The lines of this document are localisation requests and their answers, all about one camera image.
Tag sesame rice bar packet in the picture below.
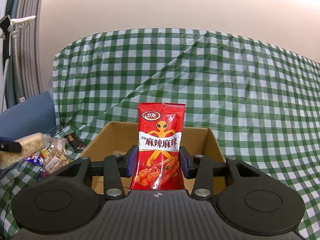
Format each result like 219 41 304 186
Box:
1 133 50 168

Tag red spicy snack packet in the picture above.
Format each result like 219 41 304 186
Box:
130 102 186 190

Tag clear bag seed crackers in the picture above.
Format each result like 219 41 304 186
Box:
40 138 69 174

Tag purple candy wrapper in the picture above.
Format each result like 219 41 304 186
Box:
23 155 44 166

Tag brown cardboard box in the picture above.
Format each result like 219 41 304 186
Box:
81 121 226 199

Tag blue sofa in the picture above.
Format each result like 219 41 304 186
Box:
0 91 57 140

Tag dark chocolate bar wrapper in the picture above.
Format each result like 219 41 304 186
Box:
64 132 87 152

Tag green white checkered cloth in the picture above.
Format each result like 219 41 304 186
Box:
0 28 320 240

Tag white stand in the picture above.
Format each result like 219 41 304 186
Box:
1 15 36 63

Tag grey curtain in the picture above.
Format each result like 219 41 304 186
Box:
1 0 44 111

